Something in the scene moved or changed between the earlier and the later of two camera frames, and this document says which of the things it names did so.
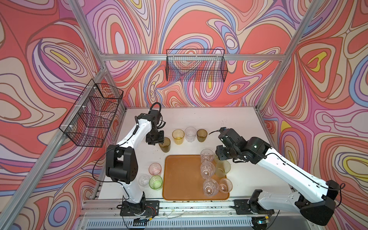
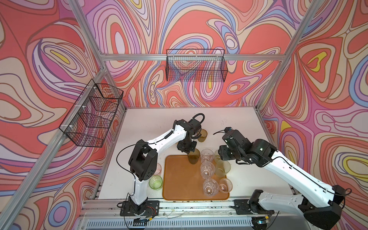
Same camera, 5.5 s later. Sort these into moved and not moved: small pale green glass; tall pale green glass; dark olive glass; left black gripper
Moved: left black gripper; dark olive glass
Not moved: small pale green glass; tall pale green glass
